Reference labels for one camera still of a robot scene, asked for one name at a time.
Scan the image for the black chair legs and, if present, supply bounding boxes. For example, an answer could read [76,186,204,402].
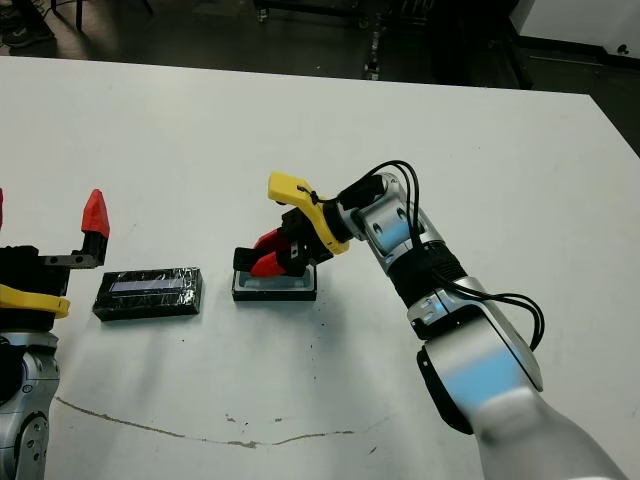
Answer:
[49,0,154,19]

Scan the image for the black box with white insert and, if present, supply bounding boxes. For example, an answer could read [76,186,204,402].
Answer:
[231,263,319,303]

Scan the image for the white cabinet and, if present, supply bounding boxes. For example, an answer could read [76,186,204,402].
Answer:
[514,0,640,64]

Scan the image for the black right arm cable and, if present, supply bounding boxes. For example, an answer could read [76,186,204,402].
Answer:
[339,159,546,351]

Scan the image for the black box lid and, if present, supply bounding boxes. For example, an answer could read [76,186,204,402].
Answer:
[93,268,206,323]

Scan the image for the black wheeled cart frame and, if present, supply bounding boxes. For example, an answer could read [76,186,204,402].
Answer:
[253,0,436,84]

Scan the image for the black and yellow left gripper body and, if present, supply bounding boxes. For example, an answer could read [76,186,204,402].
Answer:
[0,244,95,331]

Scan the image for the black and yellow right gripper body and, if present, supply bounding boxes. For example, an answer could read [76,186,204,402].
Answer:
[268,171,351,277]

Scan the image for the black sneaker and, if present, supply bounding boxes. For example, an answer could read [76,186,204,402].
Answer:
[2,24,54,49]

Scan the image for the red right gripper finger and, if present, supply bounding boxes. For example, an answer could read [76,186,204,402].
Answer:
[248,248,301,280]
[252,227,294,254]

